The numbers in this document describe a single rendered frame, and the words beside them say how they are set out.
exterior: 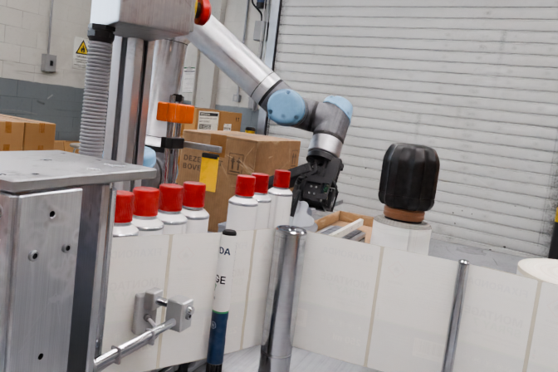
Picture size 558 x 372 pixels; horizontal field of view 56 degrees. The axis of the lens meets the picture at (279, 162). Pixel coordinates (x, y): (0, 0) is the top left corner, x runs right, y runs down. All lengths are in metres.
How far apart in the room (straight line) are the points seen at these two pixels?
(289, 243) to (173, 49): 0.80
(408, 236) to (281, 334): 0.24
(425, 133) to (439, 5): 1.20
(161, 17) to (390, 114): 4.68
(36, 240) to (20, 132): 4.01
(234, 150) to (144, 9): 0.78
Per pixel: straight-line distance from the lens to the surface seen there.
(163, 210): 0.72
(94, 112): 0.73
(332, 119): 1.23
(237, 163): 1.42
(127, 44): 0.86
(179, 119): 0.83
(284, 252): 0.61
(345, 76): 5.52
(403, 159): 0.76
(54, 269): 0.37
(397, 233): 0.77
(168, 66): 1.31
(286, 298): 0.63
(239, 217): 0.90
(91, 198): 0.40
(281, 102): 1.09
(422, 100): 5.22
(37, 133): 4.44
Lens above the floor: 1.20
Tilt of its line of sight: 5 degrees down
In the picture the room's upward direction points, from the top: 7 degrees clockwise
